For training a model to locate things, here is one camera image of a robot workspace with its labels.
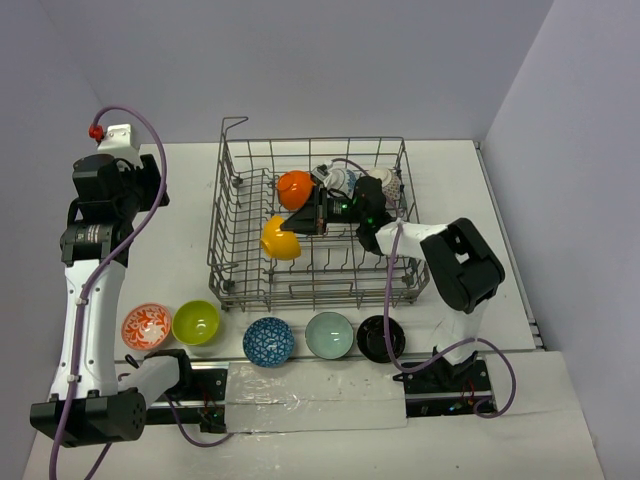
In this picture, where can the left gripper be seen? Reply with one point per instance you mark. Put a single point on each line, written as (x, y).
(151, 182)

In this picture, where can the orange white patterned bowl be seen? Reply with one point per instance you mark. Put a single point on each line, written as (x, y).
(146, 327)

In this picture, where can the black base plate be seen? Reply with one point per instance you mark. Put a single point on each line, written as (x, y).
(200, 390)
(429, 394)

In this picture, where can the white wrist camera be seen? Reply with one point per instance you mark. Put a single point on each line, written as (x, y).
(118, 141)
(322, 175)

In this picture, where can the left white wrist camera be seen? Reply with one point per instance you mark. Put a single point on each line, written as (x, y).
(118, 141)

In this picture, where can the light teal bowl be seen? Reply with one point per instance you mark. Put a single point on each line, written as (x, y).
(329, 335)

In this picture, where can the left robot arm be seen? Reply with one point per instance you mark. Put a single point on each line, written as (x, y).
(88, 404)

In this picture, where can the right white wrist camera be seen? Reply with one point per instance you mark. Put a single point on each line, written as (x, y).
(322, 175)

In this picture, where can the yellow-orange bowl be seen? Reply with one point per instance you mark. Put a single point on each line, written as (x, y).
(277, 243)

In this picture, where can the grey wire dish rack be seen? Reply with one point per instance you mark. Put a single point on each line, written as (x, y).
(333, 269)

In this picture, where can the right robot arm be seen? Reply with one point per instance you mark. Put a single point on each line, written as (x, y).
(464, 268)

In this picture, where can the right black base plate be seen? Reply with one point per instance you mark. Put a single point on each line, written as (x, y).
(429, 394)

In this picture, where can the blue floral bowl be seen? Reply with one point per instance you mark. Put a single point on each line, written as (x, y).
(341, 180)

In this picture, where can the orange bowl white inside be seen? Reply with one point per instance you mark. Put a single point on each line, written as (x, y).
(294, 188)

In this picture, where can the grey patterned bowl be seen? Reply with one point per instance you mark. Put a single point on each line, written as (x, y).
(391, 184)

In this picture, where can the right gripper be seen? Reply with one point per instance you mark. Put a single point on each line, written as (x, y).
(313, 217)

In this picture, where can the blue triangle pattern bowl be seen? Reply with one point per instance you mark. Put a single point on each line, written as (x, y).
(268, 342)

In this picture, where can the lime green bowl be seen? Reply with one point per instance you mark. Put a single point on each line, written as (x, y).
(195, 323)

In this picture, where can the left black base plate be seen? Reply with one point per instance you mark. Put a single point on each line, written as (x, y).
(200, 390)

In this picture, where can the black glossy bowl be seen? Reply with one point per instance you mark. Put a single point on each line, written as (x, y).
(371, 343)

